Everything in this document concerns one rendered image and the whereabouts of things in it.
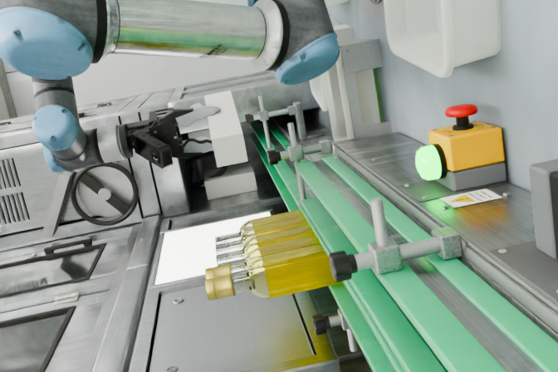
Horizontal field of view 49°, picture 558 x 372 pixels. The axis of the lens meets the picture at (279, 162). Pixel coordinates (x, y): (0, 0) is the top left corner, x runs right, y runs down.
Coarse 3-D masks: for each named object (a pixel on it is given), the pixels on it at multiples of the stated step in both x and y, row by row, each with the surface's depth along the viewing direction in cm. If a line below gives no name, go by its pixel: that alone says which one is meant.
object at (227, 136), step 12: (204, 96) 136; (216, 96) 135; (228, 96) 134; (228, 108) 128; (216, 120) 123; (228, 120) 122; (216, 132) 118; (228, 132) 117; (240, 132) 116; (216, 144) 116; (228, 144) 116; (240, 144) 117; (216, 156) 117; (228, 156) 118; (240, 156) 118
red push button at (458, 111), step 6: (450, 108) 77; (456, 108) 76; (462, 108) 76; (468, 108) 75; (474, 108) 76; (450, 114) 76; (456, 114) 76; (462, 114) 75; (468, 114) 75; (474, 114) 76; (456, 120) 77; (462, 120) 77; (468, 120) 77
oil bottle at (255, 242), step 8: (272, 232) 113; (280, 232) 112; (288, 232) 111; (296, 232) 110; (304, 232) 109; (312, 232) 109; (248, 240) 111; (256, 240) 110; (264, 240) 109; (272, 240) 109; (280, 240) 108; (288, 240) 108; (248, 248) 109
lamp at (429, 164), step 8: (432, 144) 78; (424, 152) 76; (432, 152) 76; (440, 152) 76; (416, 160) 78; (424, 160) 76; (432, 160) 76; (440, 160) 76; (424, 168) 76; (432, 168) 76; (440, 168) 76; (424, 176) 77; (432, 176) 76; (440, 176) 77
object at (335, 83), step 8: (336, 64) 121; (328, 72) 137; (336, 72) 137; (344, 72) 122; (328, 80) 137; (336, 80) 137; (344, 80) 122; (328, 88) 137; (336, 88) 137; (344, 88) 121; (328, 96) 138; (336, 96) 138; (344, 96) 122; (328, 104) 138; (336, 104) 138; (344, 104) 122; (336, 112) 138; (344, 112) 123; (336, 120) 139; (344, 120) 139; (336, 128) 139; (344, 128) 139; (352, 128) 124; (336, 136) 139; (344, 136) 139; (352, 136) 123
